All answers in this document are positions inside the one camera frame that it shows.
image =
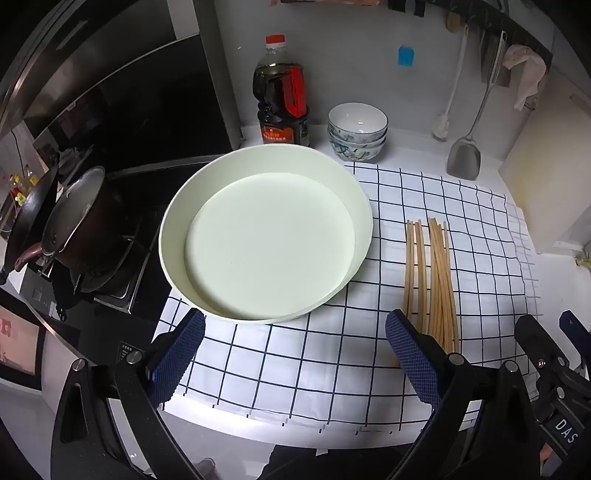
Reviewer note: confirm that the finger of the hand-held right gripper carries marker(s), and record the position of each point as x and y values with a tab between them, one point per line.
577	334
538	341

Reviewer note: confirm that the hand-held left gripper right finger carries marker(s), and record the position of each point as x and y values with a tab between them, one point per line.
415	360

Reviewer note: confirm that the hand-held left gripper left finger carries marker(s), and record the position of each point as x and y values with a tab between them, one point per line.
178	355

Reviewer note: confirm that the bundle of wooden chopsticks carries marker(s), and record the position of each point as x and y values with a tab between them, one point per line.
438	286

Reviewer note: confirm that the large white round basin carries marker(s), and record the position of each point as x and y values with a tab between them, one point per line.
268	240

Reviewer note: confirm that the small beige object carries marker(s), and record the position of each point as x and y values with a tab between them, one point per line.
582	262

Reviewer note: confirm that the white black-checked cloth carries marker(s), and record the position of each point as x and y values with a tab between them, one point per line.
323	360

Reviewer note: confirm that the black gas stove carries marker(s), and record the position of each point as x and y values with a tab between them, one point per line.
138	258

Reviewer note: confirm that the cream cutting board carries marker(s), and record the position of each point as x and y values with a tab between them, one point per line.
549	184

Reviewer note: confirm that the stove front panel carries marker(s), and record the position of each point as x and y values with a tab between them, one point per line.
18	341

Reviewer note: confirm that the dark saucepan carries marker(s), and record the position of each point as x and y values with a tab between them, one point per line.
74	212

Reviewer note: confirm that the metal spatula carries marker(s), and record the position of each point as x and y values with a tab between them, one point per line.
464	159

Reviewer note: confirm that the black wok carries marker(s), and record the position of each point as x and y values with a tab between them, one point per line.
23	221

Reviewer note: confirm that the white blue-patterned bowl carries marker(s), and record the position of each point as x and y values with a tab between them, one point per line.
341	141
353	154
358	120

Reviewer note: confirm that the colourful small bottles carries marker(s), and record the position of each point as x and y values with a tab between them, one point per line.
21	187

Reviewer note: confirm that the white hanging spoon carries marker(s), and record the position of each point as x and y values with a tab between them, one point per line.
441	127

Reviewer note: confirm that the dark soy sauce bottle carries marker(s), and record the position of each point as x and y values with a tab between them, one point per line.
277	115

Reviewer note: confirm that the pink hanging rag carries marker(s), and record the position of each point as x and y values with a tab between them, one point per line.
526	69

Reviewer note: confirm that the grey hanging kitchen tool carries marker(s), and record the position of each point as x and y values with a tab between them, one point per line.
488	57

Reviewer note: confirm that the steel range hood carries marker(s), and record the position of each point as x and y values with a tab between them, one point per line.
92	55

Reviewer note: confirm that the black wall rail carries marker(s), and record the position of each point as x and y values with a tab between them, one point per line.
521	37

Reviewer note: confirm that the blue wall hook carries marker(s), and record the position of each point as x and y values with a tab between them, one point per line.
405	56

